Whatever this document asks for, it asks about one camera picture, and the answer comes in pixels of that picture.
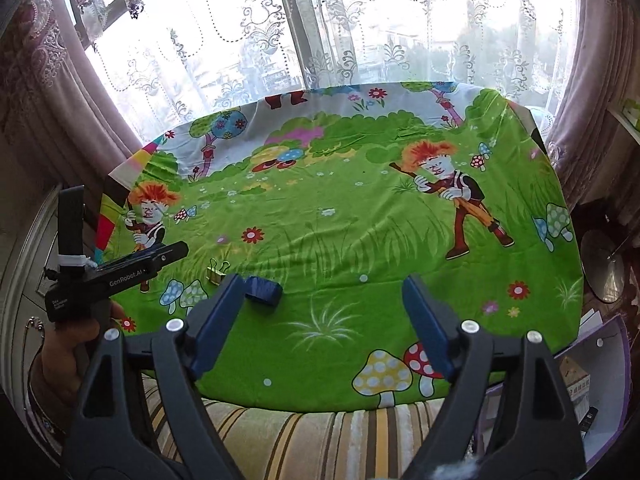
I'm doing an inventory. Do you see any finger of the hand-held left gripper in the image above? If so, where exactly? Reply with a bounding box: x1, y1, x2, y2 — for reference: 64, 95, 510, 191
142, 241, 190, 278

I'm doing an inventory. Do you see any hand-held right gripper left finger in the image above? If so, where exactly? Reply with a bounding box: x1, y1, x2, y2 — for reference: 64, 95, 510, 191
65, 272, 251, 480

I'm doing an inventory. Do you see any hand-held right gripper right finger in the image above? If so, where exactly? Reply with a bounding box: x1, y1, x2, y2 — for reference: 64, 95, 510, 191
400, 274, 588, 480

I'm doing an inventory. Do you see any small blue box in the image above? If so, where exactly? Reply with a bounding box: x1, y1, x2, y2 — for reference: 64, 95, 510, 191
244, 276, 282, 307

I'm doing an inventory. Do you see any beige cardboard box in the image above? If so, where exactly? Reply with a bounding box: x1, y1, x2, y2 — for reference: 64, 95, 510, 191
556, 356, 594, 428

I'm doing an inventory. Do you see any purple cardboard box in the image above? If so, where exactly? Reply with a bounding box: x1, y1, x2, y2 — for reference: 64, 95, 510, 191
472, 312, 632, 466

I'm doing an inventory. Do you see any person's left forearm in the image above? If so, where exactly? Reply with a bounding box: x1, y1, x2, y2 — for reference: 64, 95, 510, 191
25, 355, 71, 448

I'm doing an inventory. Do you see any person's left hand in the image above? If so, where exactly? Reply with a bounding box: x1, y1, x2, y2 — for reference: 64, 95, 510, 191
41, 301, 128, 397

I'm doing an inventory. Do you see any gold binder clip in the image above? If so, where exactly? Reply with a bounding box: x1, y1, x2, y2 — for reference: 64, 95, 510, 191
206, 258, 232, 286

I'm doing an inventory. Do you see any cream carved nightstand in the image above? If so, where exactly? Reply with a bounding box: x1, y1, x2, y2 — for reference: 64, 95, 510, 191
0, 180, 66, 356

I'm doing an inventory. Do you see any green cartoon printed cloth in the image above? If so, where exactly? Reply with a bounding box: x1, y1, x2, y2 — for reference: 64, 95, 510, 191
97, 81, 585, 413

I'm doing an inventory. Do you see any striped velvet cushion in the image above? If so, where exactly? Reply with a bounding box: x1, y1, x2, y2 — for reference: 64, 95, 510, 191
135, 370, 501, 480

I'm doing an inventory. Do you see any pink patterned curtain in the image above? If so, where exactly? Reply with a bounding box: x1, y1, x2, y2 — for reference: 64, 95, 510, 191
542, 0, 640, 206
0, 0, 151, 171

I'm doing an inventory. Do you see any white shelf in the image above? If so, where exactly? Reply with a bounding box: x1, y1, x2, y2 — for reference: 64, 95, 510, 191
607, 102, 640, 148

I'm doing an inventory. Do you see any white lace curtain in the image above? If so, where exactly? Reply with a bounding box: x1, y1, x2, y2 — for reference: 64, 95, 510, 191
82, 0, 583, 133

